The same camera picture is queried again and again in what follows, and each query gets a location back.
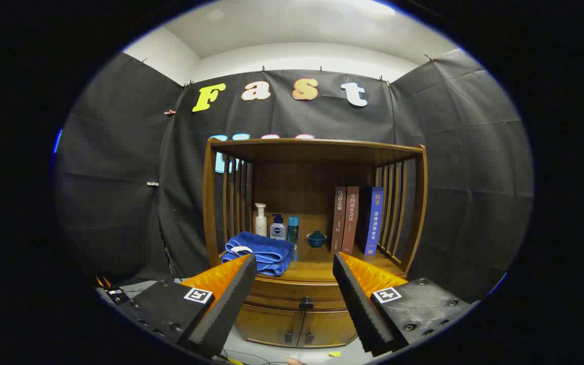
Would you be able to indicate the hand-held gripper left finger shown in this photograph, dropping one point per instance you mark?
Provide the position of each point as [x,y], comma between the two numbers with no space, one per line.
[228,304]

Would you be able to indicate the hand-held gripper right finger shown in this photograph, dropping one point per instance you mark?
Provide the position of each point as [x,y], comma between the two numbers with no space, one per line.
[358,304]

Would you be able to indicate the wooden drawer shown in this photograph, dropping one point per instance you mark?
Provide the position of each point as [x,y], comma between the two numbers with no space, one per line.
[282,294]

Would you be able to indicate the wooden cabinet door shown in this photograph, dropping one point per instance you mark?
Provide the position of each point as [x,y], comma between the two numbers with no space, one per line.
[327,329]
[266,324]

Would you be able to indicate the wooden cabinet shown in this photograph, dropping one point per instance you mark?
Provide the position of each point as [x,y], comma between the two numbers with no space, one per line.
[297,177]

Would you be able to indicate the folded blue towel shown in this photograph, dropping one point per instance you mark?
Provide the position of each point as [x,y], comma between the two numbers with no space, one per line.
[266,251]

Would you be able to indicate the blue lidded teacup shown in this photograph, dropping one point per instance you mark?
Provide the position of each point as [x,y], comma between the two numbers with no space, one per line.
[317,240]

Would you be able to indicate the reddish brown book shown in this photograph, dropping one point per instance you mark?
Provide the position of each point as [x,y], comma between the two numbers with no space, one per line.
[351,218]

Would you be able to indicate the white pump bottle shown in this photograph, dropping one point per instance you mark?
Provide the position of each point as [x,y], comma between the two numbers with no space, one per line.
[260,223]

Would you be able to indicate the blue book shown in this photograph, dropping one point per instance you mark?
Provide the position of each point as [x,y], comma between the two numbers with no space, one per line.
[374,218]

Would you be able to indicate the dark brown book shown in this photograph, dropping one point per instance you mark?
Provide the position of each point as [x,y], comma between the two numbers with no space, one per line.
[338,218]

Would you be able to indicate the white bottle blue cap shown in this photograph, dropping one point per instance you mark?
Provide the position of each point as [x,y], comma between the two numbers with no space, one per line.
[278,230]

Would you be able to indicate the clear blue bottle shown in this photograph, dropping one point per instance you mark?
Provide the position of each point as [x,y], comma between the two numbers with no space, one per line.
[293,230]

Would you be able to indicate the black backdrop cloth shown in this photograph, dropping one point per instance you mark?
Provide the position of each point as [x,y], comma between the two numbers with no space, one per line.
[119,177]

